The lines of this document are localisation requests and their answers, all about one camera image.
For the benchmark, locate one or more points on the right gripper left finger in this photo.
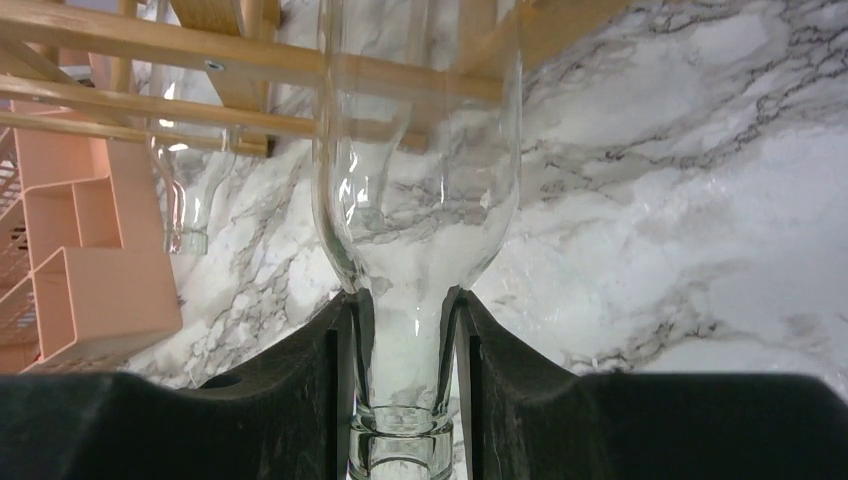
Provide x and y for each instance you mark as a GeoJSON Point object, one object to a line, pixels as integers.
{"type": "Point", "coordinates": [281, 415]}

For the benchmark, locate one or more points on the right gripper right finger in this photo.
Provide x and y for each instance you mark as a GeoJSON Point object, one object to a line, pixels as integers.
{"type": "Point", "coordinates": [524, 417]}

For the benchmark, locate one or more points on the clear glass bottle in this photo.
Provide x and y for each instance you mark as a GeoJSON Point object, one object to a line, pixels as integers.
{"type": "Point", "coordinates": [193, 159]}
{"type": "Point", "coordinates": [416, 178]}

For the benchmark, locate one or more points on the wooden wine rack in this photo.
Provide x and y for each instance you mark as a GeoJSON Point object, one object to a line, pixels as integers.
{"type": "Point", "coordinates": [235, 65]}

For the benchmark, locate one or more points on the peach plastic file organizer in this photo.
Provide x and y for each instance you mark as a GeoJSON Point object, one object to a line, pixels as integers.
{"type": "Point", "coordinates": [85, 282]}

